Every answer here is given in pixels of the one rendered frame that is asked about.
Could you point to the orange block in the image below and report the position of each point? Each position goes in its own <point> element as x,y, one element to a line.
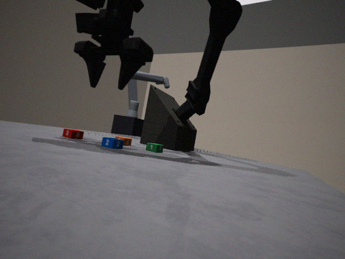
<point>127,141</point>

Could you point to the red block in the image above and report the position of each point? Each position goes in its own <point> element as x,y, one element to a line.
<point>72,133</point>

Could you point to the blue block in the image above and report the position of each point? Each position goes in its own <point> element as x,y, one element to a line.
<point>112,143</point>

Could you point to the green block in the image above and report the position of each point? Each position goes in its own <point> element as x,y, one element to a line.
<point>154,147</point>

